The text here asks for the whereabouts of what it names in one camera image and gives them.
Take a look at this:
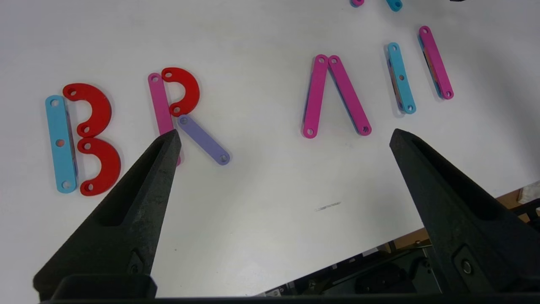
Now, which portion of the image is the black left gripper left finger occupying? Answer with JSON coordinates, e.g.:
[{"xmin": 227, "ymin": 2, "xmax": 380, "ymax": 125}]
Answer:
[{"xmin": 33, "ymin": 129, "xmax": 182, "ymax": 301}]

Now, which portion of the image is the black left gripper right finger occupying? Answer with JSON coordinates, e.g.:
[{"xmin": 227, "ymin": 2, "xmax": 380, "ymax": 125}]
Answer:
[{"xmin": 389, "ymin": 128, "xmax": 540, "ymax": 296}]

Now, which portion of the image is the short purple bar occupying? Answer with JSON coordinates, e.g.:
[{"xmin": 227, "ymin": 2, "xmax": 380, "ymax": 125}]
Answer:
[{"xmin": 177, "ymin": 114, "xmax": 231, "ymax": 166}]

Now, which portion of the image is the small red arc piece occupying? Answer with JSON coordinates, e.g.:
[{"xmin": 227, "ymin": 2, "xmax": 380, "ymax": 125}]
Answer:
[{"xmin": 161, "ymin": 67, "xmax": 201, "ymax": 117}]

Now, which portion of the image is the large red arc piece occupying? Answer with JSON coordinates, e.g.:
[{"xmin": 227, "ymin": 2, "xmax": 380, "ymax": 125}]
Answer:
[{"xmin": 77, "ymin": 137, "xmax": 122, "ymax": 196}]

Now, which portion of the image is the long blue flat bar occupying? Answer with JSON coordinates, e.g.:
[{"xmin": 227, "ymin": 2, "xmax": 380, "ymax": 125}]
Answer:
[{"xmin": 45, "ymin": 95, "xmax": 78, "ymax": 194}]

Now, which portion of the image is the medium red arc piece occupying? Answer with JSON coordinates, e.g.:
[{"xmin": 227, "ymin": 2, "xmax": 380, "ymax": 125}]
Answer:
[{"xmin": 62, "ymin": 83, "xmax": 113, "ymax": 138}]

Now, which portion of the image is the blue bar with three holes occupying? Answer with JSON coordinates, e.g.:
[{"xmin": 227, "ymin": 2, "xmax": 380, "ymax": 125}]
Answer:
[{"xmin": 387, "ymin": 42, "xmax": 417, "ymax": 114}]

